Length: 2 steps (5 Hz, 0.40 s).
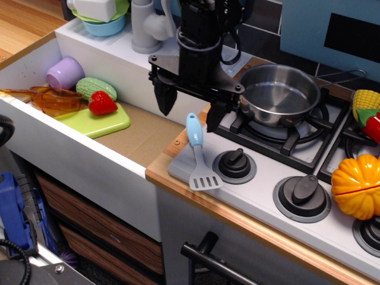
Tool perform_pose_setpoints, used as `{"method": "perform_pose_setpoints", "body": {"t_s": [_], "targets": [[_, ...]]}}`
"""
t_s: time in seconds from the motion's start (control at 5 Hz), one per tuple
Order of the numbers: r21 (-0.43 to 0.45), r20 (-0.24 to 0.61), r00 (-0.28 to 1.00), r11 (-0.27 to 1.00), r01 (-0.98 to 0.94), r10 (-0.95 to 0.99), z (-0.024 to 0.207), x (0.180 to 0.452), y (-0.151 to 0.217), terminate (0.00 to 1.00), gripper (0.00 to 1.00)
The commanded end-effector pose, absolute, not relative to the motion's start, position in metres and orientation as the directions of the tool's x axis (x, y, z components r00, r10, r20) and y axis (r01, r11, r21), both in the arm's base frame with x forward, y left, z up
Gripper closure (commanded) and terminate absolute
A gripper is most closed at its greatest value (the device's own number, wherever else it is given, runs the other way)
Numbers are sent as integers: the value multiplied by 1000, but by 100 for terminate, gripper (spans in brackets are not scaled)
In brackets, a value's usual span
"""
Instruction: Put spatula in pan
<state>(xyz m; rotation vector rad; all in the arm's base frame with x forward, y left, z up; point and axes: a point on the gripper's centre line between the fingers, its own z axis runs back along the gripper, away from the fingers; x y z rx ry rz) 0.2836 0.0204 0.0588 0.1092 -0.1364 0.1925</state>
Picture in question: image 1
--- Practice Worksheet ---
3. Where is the orange transparent measuring cup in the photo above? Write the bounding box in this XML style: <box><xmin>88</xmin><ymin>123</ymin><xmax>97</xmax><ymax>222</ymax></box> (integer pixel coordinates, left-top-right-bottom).
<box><xmin>1</xmin><ymin>86</ymin><xmax>86</xmax><ymax>117</ymax></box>

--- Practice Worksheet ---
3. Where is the black left burner grate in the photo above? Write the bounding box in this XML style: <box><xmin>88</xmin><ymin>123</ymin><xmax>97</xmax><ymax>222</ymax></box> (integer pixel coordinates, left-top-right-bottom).
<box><xmin>216</xmin><ymin>88</ymin><xmax>350</xmax><ymax>174</ymax></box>

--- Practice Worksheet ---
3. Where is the wooden drawer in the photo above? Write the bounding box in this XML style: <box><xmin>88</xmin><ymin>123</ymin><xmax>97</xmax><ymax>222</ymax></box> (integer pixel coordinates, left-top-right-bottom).
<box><xmin>59</xmin><ymin>224</ymin><xmax>163</xmax><ymax>284</ymax></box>
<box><xmin>36</xmin><ymin>170</ymin><xmax>164</xmax><ymax>276</ymax></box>

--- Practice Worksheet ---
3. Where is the left black stove knob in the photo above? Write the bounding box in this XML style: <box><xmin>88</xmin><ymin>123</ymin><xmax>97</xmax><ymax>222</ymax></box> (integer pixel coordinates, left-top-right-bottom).
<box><xmin>213</xmin><ymin>148</ymin><xmax>257</xmax><ymax>185</ymax></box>

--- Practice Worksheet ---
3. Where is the light blue plastic bowl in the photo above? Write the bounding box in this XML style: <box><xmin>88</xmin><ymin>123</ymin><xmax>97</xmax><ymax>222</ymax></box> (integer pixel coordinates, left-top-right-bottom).
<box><xmin>82</xmin><ymin>15</ymin><xmax>126</xmax><ymax>37</ymax></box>

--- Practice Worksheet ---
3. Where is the yellow toy corn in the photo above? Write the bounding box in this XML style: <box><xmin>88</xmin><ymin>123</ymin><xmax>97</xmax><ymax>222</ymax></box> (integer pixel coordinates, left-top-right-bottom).
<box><xmin>351</xmin><ymin>89</ymin><xmax>380</xmax><ymax>121</ymax></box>

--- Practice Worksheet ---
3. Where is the middle black stove knob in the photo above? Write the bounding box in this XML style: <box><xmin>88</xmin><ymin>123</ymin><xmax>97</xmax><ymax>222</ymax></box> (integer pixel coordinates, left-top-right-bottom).
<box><xmin>273</xmin><ymin>175</ymin><xmax>331</xmax><ymax>223</ymax></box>

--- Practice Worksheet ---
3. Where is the purple striped ball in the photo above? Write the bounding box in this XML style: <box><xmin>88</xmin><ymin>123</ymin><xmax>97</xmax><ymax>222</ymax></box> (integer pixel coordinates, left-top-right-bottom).
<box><xmin>59</xmin><ymin>250</ymin><xmax>80</xmax><ymax>268</ymax></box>

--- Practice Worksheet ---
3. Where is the white plastic box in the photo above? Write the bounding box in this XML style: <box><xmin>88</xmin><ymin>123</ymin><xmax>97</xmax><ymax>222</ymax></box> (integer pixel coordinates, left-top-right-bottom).
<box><xmin>66</xmin><ymin>0</ymin><xmax>117</xmax><ymax>23</ymax></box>

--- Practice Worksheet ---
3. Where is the black burner grate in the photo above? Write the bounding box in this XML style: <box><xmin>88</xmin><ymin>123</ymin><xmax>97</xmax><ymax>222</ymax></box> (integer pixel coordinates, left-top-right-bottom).
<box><xmin>317</xmin><ymin>115</ymin><xmax>379</xmax><ymax>183</ymax></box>
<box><xmin>216</xmin><ymin>88</ymin><xmax>350</xmax><ymax>174</ymax></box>

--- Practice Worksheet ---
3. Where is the white toy sink basin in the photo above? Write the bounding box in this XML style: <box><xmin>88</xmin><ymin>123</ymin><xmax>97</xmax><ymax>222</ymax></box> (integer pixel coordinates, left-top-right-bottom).
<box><xmin>0</xmin><ymin>17</ymin><xmax>253</xmax><ymax>243</ymax></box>

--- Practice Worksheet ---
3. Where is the light blue toy microwave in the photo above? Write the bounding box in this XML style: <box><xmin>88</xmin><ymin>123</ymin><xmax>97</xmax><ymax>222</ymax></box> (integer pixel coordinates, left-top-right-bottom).
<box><xmin>280</xmin><ymin>1</ymin><xmax>379</xmax><ymax>82</ymax></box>

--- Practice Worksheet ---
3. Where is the blue grey toy spatula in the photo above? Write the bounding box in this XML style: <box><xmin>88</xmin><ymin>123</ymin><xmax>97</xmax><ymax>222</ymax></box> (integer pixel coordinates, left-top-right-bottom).
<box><xmin>186</xmin><ymin>113</ymin><xmax>223</xmax><ymax>191</ymax></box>

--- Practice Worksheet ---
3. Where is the blue clamp tool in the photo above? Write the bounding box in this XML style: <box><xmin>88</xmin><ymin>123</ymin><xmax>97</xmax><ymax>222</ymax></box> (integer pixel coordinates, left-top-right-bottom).
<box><xmin>1</xmin><ymin>172</ymin><xmax>59</xmax><ymax>255</ymax></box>

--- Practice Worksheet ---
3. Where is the green plastic plate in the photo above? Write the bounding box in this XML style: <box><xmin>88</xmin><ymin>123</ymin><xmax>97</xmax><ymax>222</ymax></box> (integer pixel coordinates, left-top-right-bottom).
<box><xmin>72</xmin><ymin>0</ymin><xmax>129</xmax><ymax>23</ymax></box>

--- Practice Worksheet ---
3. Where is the right black stove knob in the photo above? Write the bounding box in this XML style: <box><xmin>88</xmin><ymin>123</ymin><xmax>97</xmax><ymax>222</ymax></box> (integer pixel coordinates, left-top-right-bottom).
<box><xmin>353</xmin><ymin>216</ymin><xmax>380</xmax><ymax>258</ymax></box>

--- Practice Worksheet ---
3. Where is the green plastic cutting board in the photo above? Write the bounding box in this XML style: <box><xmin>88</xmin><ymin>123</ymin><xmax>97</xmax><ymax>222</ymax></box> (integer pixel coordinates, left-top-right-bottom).
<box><xmin>55</xmin><ymin>103</ymin><xmax>131</xmax><ymax>139</ymax></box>

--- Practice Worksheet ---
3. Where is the lower wooden drawer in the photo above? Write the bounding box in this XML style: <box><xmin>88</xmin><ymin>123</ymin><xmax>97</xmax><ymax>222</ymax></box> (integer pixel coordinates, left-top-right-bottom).
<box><xmin>59</xmin><ymin>224</ymin><xmax>163</xmax><ymax>284</ymax></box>

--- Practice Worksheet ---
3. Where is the green toy corn cob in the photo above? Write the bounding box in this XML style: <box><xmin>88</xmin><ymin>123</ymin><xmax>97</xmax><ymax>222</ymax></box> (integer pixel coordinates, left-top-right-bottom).
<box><xmin>75</xmin><ymin>77</ymin><xmax>118</xmax><ymax>101</ymax></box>

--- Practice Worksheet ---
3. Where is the black coiled cable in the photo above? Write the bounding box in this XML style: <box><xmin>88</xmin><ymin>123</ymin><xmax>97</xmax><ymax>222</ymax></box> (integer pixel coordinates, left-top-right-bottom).
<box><xmin>0</xmin><ymin>239</ymin><xmax>32</xmax><ymax>285</ymax></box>

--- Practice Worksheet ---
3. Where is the black hose at left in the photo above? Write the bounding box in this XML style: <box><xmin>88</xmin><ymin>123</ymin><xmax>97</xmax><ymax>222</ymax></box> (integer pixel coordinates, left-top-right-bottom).
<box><xmin>0</xmin><ymin>114</ymin><xmax>15</xmax><ymax>147</ymax></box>

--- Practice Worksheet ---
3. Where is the red toy strawberry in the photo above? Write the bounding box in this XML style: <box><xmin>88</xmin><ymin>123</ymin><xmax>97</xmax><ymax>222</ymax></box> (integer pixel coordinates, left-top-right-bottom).
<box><xmin>88</xmin><ymin>90</ymin><xmax>118</xmax><ymax>116</ymax></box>

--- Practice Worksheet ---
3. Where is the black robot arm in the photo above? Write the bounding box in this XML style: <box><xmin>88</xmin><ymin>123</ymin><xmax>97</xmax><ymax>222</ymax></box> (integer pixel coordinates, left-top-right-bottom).
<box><xmin>148</xmin><ymin>1</ymin><xmax>245</xmax><ymax>132</ymax></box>

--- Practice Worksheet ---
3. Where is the grey toy faucet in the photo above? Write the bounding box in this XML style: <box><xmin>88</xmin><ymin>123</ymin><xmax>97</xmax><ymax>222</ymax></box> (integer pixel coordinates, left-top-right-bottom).
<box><xmin>131</xmin><ymin>1</ymin><xmax>177</xmax><ymax>54</ymax></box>

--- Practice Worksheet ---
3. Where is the red toy pepper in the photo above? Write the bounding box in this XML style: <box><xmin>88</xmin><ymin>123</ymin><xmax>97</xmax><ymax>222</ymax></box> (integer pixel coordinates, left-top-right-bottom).
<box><xmin>356</xmin><ymin>108</ymin><xmax>380</xmax><ymax>144</ymax></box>

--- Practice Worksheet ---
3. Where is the upper wooden drawer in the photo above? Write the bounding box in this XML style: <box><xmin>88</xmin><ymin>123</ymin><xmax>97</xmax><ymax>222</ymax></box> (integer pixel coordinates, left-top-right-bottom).
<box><xmin>36</xmin><ymin>170</ymin><xmax>164</xmax><ymax>276</ymax></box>

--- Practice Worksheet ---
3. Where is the black oven door handle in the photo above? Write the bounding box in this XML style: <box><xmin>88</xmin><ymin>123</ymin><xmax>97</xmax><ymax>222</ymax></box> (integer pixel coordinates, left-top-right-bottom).
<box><xmin>180</xmin><ymin>232</ymin><xmax>258</xmax><ymax>285</ymax></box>

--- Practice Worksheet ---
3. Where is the purple plastic cup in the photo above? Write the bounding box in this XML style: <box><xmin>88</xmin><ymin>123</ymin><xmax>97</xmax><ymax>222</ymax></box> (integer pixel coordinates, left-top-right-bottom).
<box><xmin>46</xmin><ymin>56</ymin><xmax>85</xmax><ymax>90</ymax></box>

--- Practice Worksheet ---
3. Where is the black right burner grate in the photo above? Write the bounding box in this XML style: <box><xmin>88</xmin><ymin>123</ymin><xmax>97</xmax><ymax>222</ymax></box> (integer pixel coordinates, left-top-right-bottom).
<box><xmin>317</xmin><ymin>115</ymin><xmax>379</xmax><ymax>183</ymax></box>

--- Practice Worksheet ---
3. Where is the black stove knob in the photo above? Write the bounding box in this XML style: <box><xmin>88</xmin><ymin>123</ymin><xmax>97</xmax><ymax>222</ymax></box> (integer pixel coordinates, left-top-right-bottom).
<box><xmin>273</xmin><ymin>175</ymin><xmax>331</xmax><ymax>223</ymax></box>
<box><xmin>353</xmin><ymin>216</ymin><xmax>380</xmax><ymax>258</ymax></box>
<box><xmin>213</xmin><ymin>148</ymin><xmax>257</xmax><ymax>185</ymax></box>

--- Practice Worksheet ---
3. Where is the stainless steel pan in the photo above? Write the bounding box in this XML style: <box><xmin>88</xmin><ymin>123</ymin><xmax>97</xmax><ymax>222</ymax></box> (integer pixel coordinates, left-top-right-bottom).
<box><xmin>239</xmin><ymin>64</ymin><xmax>366</xmax><ymax>128</ymax></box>

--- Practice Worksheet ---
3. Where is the orange toy pumpkin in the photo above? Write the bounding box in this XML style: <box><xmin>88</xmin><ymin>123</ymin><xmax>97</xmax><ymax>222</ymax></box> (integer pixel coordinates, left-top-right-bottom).
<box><xmin>331</xmin><ymin>154</ymin><xmax>379</xmax><ymax>220</ymax></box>

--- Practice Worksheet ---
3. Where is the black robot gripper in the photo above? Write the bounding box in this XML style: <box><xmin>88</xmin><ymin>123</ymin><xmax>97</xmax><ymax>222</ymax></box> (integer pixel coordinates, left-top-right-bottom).
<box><xmin>148</xmin><ymin>28</ymin><xmax>245</xmax><ymax>132</ymax></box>

